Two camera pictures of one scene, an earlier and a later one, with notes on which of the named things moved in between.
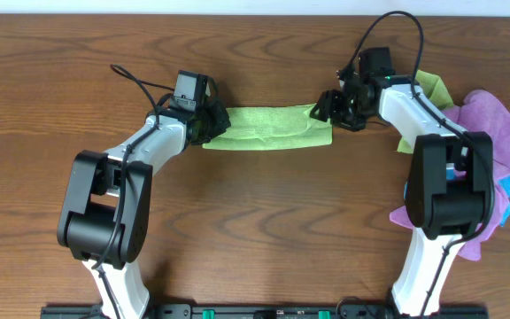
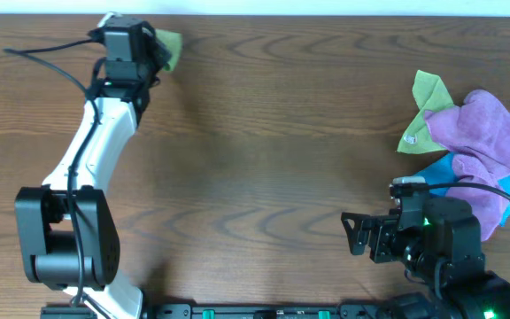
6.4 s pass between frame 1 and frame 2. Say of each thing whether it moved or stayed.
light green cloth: moved
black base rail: stayed
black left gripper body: moved
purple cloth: stayed
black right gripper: moved
